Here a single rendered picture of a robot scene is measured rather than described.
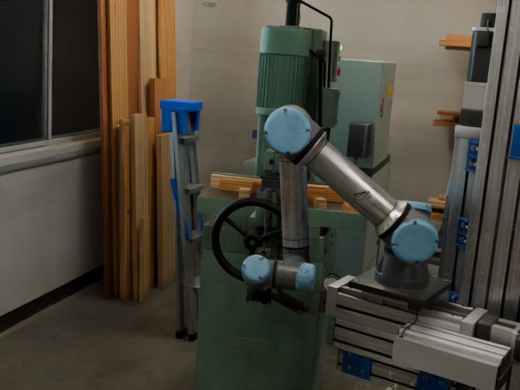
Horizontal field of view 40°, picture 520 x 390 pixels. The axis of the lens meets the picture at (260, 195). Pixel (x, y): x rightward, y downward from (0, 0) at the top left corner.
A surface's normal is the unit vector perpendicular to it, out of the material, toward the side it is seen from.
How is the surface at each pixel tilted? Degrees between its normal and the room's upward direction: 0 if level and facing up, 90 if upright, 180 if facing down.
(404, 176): 90
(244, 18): 90
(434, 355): 90
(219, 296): 90
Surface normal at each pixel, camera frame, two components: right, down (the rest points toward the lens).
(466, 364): -0.55, 0.13
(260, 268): -0.06, -0.32
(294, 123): -0.22, 0.12
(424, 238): -0.01, 0.28
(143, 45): 0.95, 0.07
